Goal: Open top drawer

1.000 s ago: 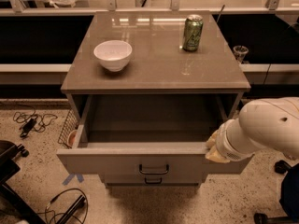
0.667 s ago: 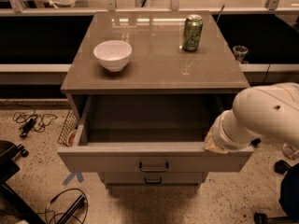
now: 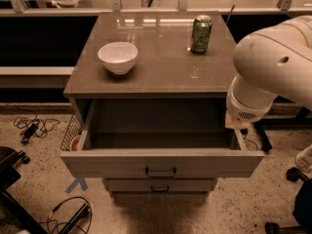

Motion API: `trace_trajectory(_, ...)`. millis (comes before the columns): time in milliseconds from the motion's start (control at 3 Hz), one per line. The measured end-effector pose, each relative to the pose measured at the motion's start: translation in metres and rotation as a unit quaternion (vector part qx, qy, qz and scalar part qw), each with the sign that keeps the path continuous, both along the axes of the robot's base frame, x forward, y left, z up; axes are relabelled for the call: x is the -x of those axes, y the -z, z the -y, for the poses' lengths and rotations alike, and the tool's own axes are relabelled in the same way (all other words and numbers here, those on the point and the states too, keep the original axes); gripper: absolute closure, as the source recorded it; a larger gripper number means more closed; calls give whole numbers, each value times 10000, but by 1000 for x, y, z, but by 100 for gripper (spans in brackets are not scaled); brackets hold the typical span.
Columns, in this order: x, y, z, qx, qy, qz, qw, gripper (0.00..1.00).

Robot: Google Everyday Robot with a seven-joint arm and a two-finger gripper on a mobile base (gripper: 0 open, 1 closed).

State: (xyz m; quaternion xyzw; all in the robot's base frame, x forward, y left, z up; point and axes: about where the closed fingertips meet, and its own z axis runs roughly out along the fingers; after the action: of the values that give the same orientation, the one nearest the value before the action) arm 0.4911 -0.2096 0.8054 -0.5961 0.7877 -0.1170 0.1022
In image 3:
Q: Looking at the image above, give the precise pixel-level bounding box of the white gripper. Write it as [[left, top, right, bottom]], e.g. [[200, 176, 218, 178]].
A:
[[225, 85, 274, 130]]

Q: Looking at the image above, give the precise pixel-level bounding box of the grey drawer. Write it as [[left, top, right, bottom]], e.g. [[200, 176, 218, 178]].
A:
[[102, 178, 217, 194], [61, 98, 263, 179]]

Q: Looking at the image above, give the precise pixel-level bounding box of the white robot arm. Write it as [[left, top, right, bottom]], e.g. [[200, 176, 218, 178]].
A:
[[225, 16, 312, 130]]

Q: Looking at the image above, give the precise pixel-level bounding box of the grey drawer cabinet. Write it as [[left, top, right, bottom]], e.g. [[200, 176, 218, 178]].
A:
[[63, 11, 242, 200]]

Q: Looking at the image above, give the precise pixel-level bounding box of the black stand leg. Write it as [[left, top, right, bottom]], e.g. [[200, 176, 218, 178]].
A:
[[253, 122, 272, 152]]

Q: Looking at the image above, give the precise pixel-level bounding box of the green soda can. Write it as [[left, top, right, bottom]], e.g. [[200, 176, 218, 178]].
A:
[[191, 15, 213, 54]]

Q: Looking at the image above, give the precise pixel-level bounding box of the dark chair right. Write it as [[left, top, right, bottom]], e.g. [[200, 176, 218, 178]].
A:
[[265, 167, 312, 234]]

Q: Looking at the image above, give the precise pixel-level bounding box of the white bowl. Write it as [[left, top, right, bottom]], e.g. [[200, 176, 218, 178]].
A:
[[97, 42, 138, 75]]

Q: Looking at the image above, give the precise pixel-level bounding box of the blue tape cross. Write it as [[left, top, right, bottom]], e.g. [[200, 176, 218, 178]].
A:
[[65, 177, 88, 194]]

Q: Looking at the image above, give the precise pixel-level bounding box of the black office chair base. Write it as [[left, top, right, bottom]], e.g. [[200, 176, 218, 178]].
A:
[[0, 145, 47, 234]]

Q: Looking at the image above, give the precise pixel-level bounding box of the black cable right floor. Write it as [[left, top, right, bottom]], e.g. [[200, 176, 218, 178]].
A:
[[241, 128, 263, 152]]

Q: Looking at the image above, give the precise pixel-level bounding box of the wire basket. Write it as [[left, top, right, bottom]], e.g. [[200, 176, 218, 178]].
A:
[[60, 115, 82, 151]]

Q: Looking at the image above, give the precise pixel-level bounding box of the black cable loop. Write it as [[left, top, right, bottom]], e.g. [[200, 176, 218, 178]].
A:
[[46, 196, 94, 234]]

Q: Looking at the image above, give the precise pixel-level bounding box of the black power adapter with cable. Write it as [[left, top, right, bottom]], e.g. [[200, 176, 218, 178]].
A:
[[14, 109, 60, 144]]

